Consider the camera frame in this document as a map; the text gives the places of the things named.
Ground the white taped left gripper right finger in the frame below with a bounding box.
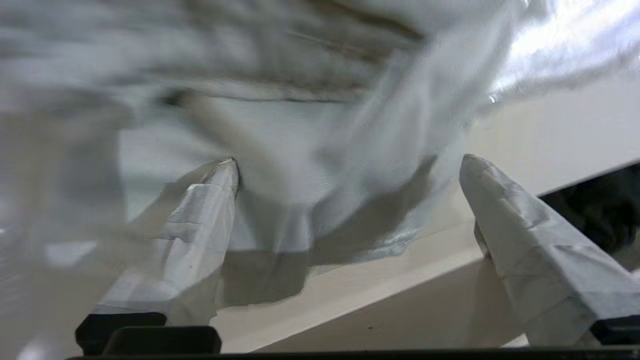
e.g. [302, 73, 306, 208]
[458, 153, 640, 348]

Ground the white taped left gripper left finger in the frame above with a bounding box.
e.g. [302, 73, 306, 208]
[92, 157, 241, 326]

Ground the light grey garment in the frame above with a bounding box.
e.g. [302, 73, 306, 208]
[0, 0, 533, 308]

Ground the glossy beige wide drawer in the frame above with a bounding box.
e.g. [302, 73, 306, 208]
[252, 161, 640, 352]

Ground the white slipper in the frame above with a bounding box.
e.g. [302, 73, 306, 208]
[487, 0, 640, 103]

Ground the black garment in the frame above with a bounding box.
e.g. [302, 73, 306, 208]
[542, 164, 640, 257]

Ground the glossy beige low cabinet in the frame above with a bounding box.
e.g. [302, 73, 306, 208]
[212, 67, 640, 351]

